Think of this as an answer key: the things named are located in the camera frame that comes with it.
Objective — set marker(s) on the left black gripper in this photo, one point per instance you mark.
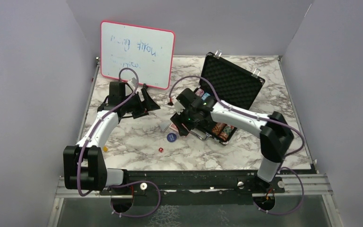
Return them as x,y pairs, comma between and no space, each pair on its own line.
144,107

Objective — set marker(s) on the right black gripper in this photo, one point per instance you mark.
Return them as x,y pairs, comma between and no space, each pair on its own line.
178,120

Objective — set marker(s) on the red playing card deck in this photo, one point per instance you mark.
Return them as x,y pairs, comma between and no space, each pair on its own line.
174,128

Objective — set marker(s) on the light blue chip stack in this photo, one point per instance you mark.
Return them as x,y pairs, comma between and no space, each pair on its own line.
205,96

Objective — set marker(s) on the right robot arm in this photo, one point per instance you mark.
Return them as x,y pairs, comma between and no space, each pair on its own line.
274,133

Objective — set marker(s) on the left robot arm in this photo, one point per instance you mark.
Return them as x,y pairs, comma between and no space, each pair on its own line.
84,165

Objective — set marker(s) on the blue dealer button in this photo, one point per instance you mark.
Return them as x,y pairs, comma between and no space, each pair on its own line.
171,137

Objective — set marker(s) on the purple chip stack in case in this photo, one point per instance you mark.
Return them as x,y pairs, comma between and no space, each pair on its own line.
199,92

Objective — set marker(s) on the orange chip row in case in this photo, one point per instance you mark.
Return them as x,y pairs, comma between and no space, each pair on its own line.
218,128

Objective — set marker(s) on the black poker case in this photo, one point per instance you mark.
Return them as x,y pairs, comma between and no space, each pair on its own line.
233,84

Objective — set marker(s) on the pink framed whiteboard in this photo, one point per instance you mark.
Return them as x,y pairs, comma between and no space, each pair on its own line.
148,51

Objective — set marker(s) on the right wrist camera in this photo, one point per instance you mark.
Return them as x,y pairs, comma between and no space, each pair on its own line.
179,105

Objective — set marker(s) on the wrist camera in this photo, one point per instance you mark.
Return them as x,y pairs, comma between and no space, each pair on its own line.
133,83
179,105

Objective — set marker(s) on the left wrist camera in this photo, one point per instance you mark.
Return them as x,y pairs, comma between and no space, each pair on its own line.
133,83

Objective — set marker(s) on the black mounting rail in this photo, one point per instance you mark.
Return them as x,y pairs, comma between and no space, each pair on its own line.
151,188

